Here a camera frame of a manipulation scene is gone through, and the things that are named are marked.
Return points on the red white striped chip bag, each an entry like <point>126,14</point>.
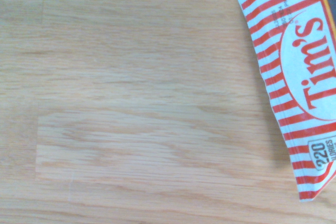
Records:
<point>296,77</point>

